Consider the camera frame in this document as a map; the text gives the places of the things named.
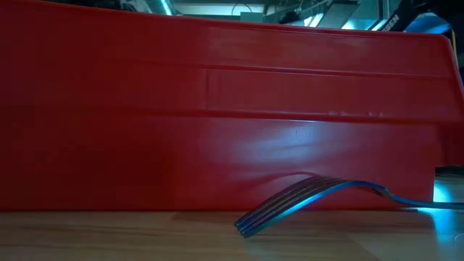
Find silver spiral air duct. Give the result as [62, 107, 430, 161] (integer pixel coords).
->
[143, 0, 181, 16]

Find grey ceiling junction box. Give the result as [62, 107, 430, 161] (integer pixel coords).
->
[239, 11, 265, 24]

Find red plastic bin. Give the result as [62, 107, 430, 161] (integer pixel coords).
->
[0, 0, 464, 212]

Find iridescent metal fork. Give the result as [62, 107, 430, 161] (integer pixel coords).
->
[233, 175, 464, 239]

